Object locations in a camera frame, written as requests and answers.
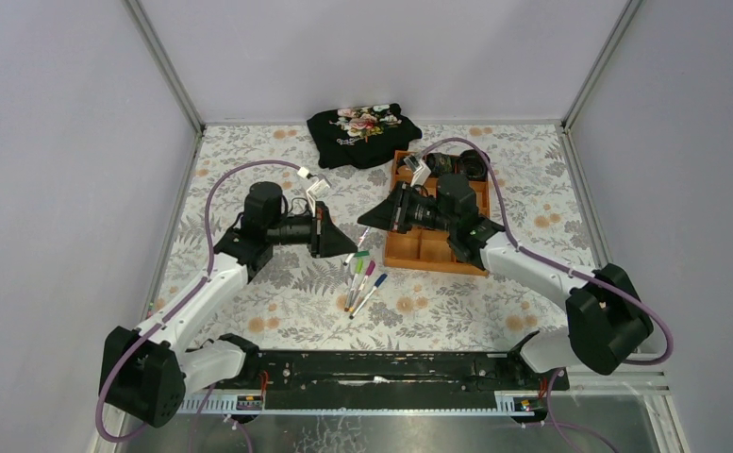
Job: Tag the black floral folded shirt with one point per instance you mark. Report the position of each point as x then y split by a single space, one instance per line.
361 137

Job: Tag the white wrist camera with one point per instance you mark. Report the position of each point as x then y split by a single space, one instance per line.
315 186
421 171

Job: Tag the small item in tray corner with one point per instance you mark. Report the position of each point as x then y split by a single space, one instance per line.
402 168

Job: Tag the rolled black belt top middle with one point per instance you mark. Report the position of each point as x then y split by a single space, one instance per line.
441 164

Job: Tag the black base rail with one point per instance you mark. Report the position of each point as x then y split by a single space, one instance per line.
318 380

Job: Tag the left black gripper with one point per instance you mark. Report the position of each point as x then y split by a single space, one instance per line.
321 230

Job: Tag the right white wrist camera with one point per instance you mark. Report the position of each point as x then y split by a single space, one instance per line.
421 171

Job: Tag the white pen blue cap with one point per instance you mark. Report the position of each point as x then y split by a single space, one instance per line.
362 302

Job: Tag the white pen magenta cap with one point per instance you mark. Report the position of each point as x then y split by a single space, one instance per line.
366 274

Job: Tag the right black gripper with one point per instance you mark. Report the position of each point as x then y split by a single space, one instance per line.
397 208

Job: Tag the floral patterned table mat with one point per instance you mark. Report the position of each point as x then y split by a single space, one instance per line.
296 301

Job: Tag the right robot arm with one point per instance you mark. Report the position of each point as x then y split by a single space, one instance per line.
604 326

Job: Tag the rolled black belt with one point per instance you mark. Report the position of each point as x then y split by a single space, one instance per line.
472 165
441 164

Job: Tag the rolled black belt top right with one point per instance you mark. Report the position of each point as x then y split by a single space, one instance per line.
472 165

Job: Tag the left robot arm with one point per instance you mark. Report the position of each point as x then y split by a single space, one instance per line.
148 370

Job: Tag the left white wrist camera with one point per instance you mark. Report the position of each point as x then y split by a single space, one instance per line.
315 186

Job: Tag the orange wooden compartment tray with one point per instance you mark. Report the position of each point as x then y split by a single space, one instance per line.
425 249

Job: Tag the white pen light green cap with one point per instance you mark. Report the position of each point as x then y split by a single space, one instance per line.
358 263

